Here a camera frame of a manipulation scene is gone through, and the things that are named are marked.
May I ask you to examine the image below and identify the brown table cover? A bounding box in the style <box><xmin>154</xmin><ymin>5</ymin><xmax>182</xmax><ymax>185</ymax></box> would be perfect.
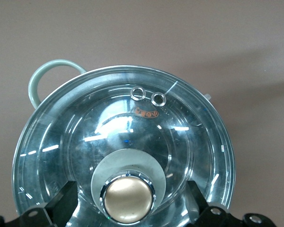
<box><xmin>0</xmin><ymin>0</ymin><xmax>284</xmax><ymax>227</ymax></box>

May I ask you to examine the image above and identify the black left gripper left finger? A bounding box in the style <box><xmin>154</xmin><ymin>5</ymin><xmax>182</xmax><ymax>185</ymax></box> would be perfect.
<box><xmin>0</xmin><ymin>181</ymin><xmax>80</xmax><ymax>227</ymax></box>

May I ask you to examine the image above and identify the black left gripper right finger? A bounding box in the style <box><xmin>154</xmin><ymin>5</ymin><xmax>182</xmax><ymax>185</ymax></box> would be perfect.
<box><xmin>186</xmin><ymin>180</ymin><xmax>279</xmax><ymax>227</ymax></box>

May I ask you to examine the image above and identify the glass lid with gold knob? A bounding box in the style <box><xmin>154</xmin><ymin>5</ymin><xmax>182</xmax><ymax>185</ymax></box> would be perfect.
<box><xmin>11</xmin><ymin>64</ymin><xmax>236</xmax><ymax>227</ymax></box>

